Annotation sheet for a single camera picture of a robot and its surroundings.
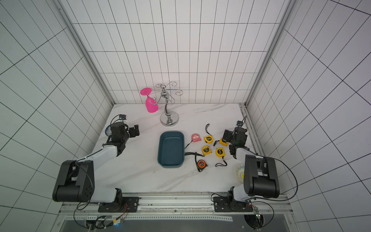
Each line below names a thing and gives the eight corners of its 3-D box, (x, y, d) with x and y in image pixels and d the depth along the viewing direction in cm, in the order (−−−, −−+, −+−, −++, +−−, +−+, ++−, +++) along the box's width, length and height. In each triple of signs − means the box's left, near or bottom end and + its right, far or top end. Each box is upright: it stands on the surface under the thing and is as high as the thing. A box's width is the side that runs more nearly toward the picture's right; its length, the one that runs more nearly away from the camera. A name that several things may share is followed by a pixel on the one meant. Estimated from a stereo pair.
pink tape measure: (191, 141, 99) (191, 140, 98) (191, 135, 103) (191, 133, 101) (200, 141, 99) (201, 140, 98) (200, 135, 103) (200, 133, 101)
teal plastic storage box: (156, 167, 87) (154, 164, 83) (160, 135, 102) (159, 131, 98) (184, 167, 87) (183, 164, 83) (184, 135, 102) (184, 131, 98)
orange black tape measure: (199, 172, 85) (200, 170, 83) (194, 165, 88) (194, 163, 85) (206, 166, 88) (207, 164, 85) (201, 159, 90) (201, 157, 88)
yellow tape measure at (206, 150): (203, 155, 92) (204, 153, 90) (201, 148, 95) (201, 146, 94) (211, 153, 93) (211, 151, 91) (208, 146, 96) (208, 144, 94)
